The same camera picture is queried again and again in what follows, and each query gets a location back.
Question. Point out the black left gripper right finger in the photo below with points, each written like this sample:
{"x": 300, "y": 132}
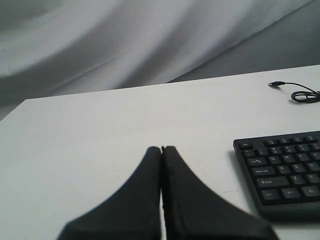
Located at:
{"x": 192, "y": 211}

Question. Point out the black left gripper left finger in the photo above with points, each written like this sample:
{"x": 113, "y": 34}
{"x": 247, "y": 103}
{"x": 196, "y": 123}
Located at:
{"x": 131, "y": 213}

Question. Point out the black acer keyboard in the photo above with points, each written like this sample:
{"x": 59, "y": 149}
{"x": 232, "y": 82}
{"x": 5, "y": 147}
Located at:
{"x": 283, "y": 175}

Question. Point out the grey backdrop cloth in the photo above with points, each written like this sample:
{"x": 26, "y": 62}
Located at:
{"x": 62, "y": 47}

